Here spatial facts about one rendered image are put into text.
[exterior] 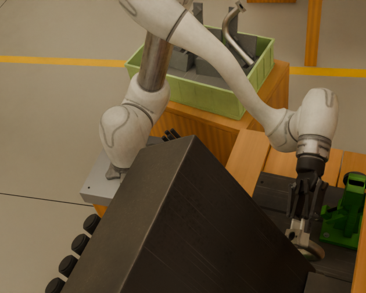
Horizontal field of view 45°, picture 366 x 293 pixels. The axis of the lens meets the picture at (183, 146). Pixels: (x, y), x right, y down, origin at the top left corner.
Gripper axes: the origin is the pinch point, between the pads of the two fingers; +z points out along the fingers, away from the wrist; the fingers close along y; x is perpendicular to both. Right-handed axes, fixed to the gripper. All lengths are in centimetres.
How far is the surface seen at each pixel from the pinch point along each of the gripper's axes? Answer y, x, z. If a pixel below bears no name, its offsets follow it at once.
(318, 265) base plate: -20.3, 26.9, 4.0
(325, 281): 9.6, 1.8, 10.9
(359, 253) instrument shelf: 34.8, -16.0, 7.1
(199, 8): -77, -13, -101
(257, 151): -51, 16, -36
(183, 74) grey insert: -99, -4, -78
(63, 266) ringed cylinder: 4, -58, 21
